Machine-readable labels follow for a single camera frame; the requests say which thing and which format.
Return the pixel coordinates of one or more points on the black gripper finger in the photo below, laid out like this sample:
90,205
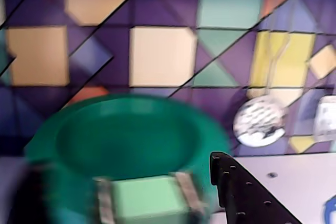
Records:
252,197
29,197

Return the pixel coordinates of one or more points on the green round pot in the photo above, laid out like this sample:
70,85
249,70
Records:
126,140

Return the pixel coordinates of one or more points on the white plastic object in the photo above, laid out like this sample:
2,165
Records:
326,119

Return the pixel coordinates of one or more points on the light green block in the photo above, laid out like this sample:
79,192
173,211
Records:
149,200

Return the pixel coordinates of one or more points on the metal skimmer spoon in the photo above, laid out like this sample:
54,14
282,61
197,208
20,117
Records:
260,121

